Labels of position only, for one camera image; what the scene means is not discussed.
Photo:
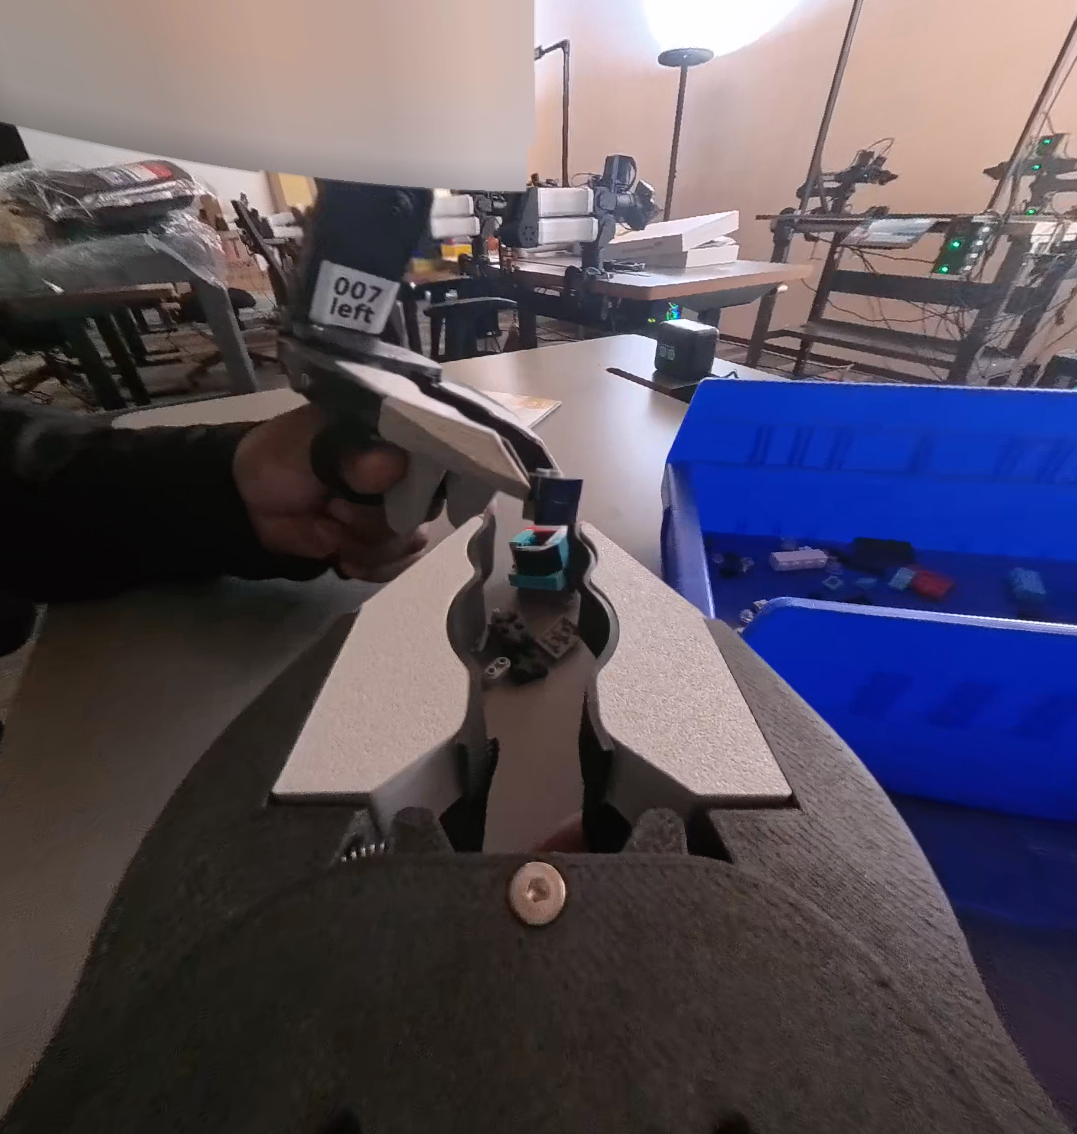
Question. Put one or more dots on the dark grey wedge plate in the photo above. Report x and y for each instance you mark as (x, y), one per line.
(560, 635)

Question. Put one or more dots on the black cube device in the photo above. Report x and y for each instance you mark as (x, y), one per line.
(684, 347)

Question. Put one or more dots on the person's left forearm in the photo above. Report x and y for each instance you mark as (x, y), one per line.
(104, 496)

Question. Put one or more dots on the teal and black brick assembly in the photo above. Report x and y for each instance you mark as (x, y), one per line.
(542, 557)

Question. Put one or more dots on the plastic wrapped dark bundle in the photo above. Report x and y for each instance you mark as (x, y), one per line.
(95, 190)

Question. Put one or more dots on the wooden top work table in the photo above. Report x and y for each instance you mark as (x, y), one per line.
(706, 276)

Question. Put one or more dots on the dark flat strip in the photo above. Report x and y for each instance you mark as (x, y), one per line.
(648, 382)

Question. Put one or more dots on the small grey connector piece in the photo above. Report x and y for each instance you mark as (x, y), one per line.
(496, 667)

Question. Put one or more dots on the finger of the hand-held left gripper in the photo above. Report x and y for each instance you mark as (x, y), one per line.
(503, 418)
(450, 438)

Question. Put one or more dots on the person's left hand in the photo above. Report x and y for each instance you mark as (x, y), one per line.
(289, 504)

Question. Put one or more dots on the metal rig with electronics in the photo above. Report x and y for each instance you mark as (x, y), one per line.
(901, 265)

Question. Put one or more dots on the black floor lamp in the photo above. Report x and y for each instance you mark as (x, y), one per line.
(680, 132)

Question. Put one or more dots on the black brick plate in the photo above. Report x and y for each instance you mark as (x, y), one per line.
(507, 630)

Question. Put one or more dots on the printed instruction booklet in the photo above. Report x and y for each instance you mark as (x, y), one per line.
(524, 407)

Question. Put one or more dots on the grey desk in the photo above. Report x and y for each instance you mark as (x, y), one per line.
(148, 691)

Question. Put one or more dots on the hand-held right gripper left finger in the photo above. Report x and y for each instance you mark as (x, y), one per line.
(370, 708)

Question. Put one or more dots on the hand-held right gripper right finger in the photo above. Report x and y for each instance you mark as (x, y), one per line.
(698, 708)

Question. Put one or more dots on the blue plastic bin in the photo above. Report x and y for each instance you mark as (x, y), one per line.
(928, 708)
(857, 425)

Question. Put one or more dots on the white and black robot unit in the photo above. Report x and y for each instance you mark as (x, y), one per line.
(454, 217)
(556, 217)

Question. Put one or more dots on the pile of mixed toy bricks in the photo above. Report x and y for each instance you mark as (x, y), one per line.
(857, 567)

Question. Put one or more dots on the black office chair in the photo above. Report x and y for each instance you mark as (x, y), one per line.
(468, 323)

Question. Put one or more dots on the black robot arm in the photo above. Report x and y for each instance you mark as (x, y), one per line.
(617, 190)

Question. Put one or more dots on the grey metal table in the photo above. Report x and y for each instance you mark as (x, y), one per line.
(148, 283)

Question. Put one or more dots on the black pipe stand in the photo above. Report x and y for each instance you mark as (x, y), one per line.
(560, 106)

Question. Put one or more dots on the stack of white flat boxes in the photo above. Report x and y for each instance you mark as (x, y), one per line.
(680, 238)

